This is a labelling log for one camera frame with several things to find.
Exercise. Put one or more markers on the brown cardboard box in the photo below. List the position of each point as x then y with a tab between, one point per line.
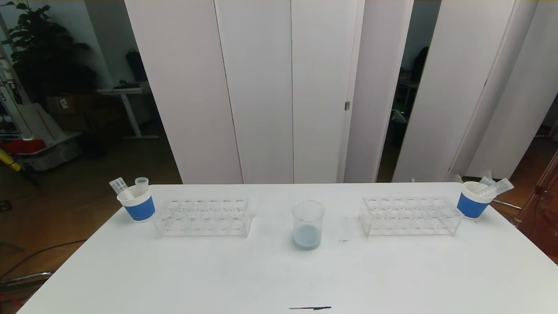
59	104

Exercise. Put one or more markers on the white machine base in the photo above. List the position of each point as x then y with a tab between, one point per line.
52	155

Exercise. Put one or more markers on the white standing desk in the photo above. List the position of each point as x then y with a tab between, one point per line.
126	90

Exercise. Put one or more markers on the test tube with red pigment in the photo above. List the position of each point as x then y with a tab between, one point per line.
484	182
118	186

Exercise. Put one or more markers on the yellow tool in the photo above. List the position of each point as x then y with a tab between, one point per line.
8	161

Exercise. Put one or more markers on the dark green potted plant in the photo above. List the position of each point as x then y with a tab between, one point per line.
43	52

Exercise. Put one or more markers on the clear acrylic test tube rack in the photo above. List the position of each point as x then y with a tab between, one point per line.
392	216
205	218

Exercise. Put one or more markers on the black backpack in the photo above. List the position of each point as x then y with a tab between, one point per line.
136	64

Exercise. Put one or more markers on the white partition foot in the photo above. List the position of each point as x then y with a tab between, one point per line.
486	173
457	178

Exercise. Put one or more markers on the test tube with white pigment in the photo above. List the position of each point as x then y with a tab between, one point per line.
501	186

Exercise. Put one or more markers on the white leaning board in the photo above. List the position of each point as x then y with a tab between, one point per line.
37	123

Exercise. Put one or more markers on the metal chair leg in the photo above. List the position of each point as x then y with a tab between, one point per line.
26	277

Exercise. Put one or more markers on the test tube with blue pigment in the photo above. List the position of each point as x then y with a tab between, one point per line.
141	182

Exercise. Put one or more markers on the blue and white cup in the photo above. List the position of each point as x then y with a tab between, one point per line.
473	207
140	208

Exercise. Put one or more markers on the clear glass beaker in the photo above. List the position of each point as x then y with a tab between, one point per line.
307	229

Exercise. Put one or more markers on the black bin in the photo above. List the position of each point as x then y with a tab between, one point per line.
92	145

